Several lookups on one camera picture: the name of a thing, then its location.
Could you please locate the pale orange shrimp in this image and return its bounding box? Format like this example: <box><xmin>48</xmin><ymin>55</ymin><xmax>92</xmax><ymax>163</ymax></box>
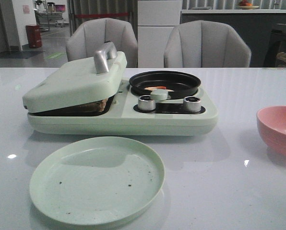
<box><xmin>145</xmin><ymin>86</ymin><xmax>174</xmax><ymax>92</ymax></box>

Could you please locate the shrimp with red tail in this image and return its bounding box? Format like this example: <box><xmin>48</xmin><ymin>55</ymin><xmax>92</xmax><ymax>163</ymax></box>
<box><xmin>155</xmin><ymin>86</ymin><xmax>167</xmax><ymax>90</ymax></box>

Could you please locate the bread slice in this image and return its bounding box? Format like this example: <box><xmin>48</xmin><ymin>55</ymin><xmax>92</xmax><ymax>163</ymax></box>
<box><xmin>69</xmin><ymin>98</ymin><xmax>108</xmax><ymax>113</ymax></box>

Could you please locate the mint green sandwich maker lid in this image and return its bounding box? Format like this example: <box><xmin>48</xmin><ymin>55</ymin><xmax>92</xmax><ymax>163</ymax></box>
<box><xmin>23</xmin><ymin>42</ymin><xmax>127</xmax><ymax>113</ymax></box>

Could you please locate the mint green breakfast maker base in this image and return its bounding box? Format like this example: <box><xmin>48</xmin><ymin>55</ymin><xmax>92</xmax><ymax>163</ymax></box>
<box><xmin>27</xmin><ymin>80</ymin><xmax>218</xmax><ymax>136</ymax></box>

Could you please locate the left silver control knob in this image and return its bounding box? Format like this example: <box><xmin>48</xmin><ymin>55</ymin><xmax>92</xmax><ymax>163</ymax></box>
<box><xmin>137</xmin><ymin>95</ymin><xmax>156</xmax><ymax>111</ymax></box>

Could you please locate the silver control knob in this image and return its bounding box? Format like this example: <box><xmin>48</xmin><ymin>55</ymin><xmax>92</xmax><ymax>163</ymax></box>
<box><xmin>137</xmin><ymin>95</ymin><xmax>156</xmax><ymax>111</ymax></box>
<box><xmin>182</xmin><ymin>96</ymin><xmax>201</xmax><ymax>113</ymax></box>

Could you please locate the black round frying pan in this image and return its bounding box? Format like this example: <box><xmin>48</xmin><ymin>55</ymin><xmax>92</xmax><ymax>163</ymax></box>
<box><xmin>129</xmin><ymin>70</ymin><xmax>201</xmax><ymax>100</ymax></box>

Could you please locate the right silver control knob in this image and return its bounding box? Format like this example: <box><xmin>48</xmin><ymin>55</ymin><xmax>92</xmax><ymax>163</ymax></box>
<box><xmin>182</xmin><ymin>96</ymin><xmax>201</xmax><ymax>113</ymax></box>

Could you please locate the mint green round plate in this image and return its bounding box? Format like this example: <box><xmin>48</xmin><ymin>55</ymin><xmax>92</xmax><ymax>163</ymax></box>
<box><xmin>29</xmin><ymin>137</ymin><xmax>165</xmax><ymax>229</ymax></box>

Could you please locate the right grey upholstered chair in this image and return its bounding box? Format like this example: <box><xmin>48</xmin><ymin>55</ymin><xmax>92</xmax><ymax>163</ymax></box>
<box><xmin>164</xmin><ymin>20</ymin><xmax>251</xmax><ymax>68</ymax></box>

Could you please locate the grey upholstered chair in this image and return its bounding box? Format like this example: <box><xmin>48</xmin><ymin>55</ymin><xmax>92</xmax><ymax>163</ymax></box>
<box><xmin>164</xmin><ymin>20</ymin><xmax>251</xmax><ymax>68</ymax></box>
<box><xmin>66</xmin><ymin>18</ymin><xmax>138</xmax><ymax>68</ymax></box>

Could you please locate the left grey upholstered chair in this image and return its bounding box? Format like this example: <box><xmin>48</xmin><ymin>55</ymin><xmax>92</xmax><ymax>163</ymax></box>
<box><xmin>66</xmin><ymin>18</ymin><xmax>138</xmax><ymax>68</ymax></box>

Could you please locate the white cabinet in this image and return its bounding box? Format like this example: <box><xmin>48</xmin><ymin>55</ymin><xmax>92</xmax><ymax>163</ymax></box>
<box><xmin>137</xmin><ymin>0</ymin><xmax>182</xmax><ymax>68</ymax></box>

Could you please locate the pink bowl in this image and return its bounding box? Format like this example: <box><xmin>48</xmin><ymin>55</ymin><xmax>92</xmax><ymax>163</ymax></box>
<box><xmin>256</xmin><ymin>105</ymin><xmax>286</xmax><ymax>156</ymax></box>

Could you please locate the red trash bin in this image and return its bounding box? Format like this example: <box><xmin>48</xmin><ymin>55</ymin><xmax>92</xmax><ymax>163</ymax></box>
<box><xmin>25</xmin><ymin>24</ymin><xmax>42</xmax><ymax>48</ymax></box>

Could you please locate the fruit plate on counter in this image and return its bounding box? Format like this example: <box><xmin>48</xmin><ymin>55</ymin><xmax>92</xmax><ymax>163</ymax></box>
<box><xmin>237</xmin><ymin>0</ymin><xmax>259</xmax><ymax>10</ymax></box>

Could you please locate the grey kitchen counter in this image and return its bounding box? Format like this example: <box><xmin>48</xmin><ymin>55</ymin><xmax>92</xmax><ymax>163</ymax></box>
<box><xmin>181</xmin><ymin>10</ymin><xmax>286</xmax><ymax>67</ymax></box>

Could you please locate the mint green pan handle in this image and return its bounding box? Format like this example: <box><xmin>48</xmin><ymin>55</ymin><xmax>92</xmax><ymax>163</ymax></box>
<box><xmin>150</xmin><ymin>89</ymin><xmax>170</xmax><ymax>101</ymax></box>

